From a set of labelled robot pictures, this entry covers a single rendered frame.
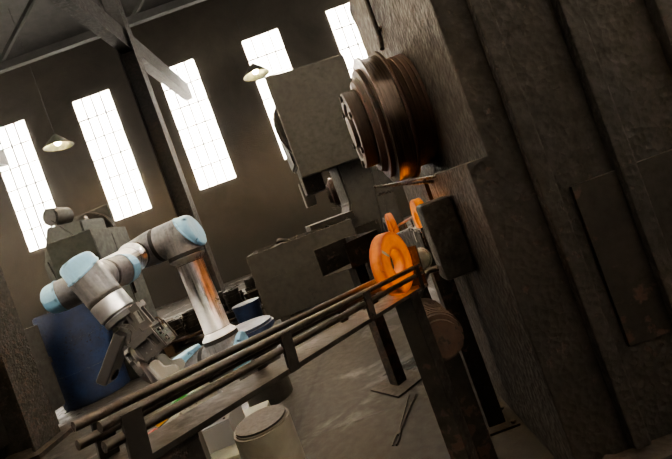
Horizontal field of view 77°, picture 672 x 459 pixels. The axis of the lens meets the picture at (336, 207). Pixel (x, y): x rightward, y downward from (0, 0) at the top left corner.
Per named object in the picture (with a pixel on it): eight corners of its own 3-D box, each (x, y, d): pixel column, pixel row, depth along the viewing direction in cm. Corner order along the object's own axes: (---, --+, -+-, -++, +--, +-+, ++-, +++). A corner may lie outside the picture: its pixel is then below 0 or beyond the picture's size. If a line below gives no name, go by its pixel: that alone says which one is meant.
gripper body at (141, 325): (167, 348, 88) (129, 303, 88) (135, 375, 87) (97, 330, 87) (180, 337, 95) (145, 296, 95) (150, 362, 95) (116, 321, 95)
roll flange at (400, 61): (426, 174, 176) (387, 68, 176) (460, 162, 129) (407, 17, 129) (403, 183, 176) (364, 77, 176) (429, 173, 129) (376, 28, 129)
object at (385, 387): (392, 368, 218) (344, 237, 219) (429, 374, 197) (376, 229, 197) (364, 389, 207) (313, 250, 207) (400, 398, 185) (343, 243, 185)
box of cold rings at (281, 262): (366, 281, 472) (341, 214, 472) (379, 294, 390) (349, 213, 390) (278, 314, 464) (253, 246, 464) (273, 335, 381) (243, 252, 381)
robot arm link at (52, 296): (129, 238, 146) (26, 284, 98) (157, 226, 146) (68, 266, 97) (144, 268, 148) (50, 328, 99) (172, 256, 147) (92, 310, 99)
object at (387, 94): (403, 183, 176) (364, 77, 176) (429, 173, 129) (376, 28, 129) (388, 188, 176) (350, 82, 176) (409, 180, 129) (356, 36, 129)
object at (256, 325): (300, 376, 254) (276, 309, 254) (296, 400, 222) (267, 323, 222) (250, 395, 254) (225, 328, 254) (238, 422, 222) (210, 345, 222)
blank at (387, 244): (415, 301, 104) (403, 303, 106) (413, 244, 112) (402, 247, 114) (380, 282, 94) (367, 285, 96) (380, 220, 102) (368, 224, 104)
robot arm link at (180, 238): (220, 374, 145) (160, 227, 147) (260, 358, 144) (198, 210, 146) (207, 389, 133) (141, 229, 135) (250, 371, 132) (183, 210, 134)
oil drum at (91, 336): (143, 370, 429) (113, 287, 429) (113, 396, 370) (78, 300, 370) (88, 391, 429) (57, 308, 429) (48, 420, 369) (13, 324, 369)
